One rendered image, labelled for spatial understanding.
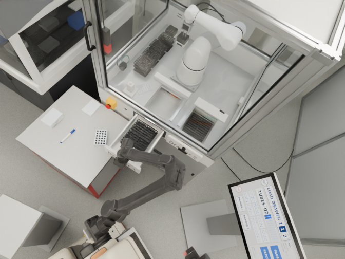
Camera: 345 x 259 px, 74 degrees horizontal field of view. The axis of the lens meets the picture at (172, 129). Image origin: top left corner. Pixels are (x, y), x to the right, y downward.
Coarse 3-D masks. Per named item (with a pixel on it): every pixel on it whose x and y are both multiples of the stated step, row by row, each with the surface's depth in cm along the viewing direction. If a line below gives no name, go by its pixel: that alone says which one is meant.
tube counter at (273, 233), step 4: (264, 208) 135; (268, 208) 134; (264, 212) 135; (268, 212) 134; (264, 216) 134; (268, 216) 133; (268, 220) 133; (272, 220) 132; (268, 224) 132; (272, 224) 131; (268, 228) 132; (272, 228) 131; (272, 232) 130; (276, 232) 129; (272, 236) 130; (276, 236) 129; (272, 240) 130; (276, 240) 128
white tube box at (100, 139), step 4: (96, 132) 168; (100, 132) 169; (104, 132) 169; (96, 136) 167; (100, 136) 168; (104, 136) 170; (96, 140) 167; (100, 140) 166; (104, 140) 167; (96, 144) 164; (100, 144) 165; (104, 144) 166
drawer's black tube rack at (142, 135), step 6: (138, 120) 170; (138, 126) 165; (144, 126) 169; (150, 126) 167; (132, 132) 163; (138, 132) 163; (144, 132) 167; (150, 132) 165; (156, 132) 166; (132, 138) 161; (138, 138) 161; (144, 138) 162; (150, 138) 163; (138, 144) 160; (144, 144) 163; (144, 150) 162
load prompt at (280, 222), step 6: (270, 186) 136; (270, 192) 135; (270, 198) 134; (276, 198) 132; (270, 204) 134; (276, 204) 132; (276, 210) 131; (276, 216) 131; (282, 216) 129; (276, 222) 130; (282, 222) 128; (282, 228) 128; (282, 234) 127; (288, 234) 125; (282, 240) 126
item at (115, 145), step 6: (132, 120) 168; (144, 120) 173; (126, 126) 164; (132, 126) 171; (156, 126) 170; (126, 132) 169; (162, 132) 167; (120, 138) 166; (156, 138) 171; (114, 144) 162; (120, 144) 164; (150, 144) 168; (156, 144) 167; (114, 150) 161; (150, 150) 160; (138, 162) 161
